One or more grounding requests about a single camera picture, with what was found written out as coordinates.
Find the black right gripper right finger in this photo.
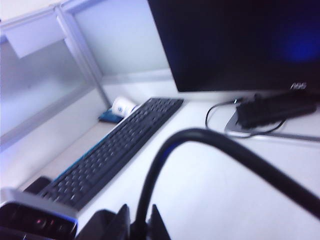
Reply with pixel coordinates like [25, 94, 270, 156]
[149, 203, 172, 240]

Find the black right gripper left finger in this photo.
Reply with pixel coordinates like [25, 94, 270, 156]
[114, 203, 132, 240]

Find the black portable hard drive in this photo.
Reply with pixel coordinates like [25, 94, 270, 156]
[77, 209, 121, 240]

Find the black data cable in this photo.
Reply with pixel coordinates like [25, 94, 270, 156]
[132, 127, 320, 240]

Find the black computer keyboard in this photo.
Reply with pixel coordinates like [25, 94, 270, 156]
[38, 97, 185, 210]

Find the dark blue flat box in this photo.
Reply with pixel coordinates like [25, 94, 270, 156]
[97, 108, 126, 124]

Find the white paper cup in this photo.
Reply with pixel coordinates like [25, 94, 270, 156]
[111, 96, 141, 118]

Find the silver monitor stand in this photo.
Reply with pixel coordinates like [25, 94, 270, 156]
[224, 99, 320, 143]

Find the frosted glass partition panel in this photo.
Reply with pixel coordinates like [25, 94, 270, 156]
[0, 4, 108, 153]
[59, 0, 176, 83]

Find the black brush on stand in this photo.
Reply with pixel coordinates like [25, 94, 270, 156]
[236, 93, 318, 128]

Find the black computer monitor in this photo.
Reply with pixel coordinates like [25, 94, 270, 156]
[146, 0, 320, 97]

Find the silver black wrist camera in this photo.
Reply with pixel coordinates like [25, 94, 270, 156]
[0, 187, 80, 240]

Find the thin black cable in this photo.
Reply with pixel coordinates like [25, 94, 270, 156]
[205, 98, 287, 138]

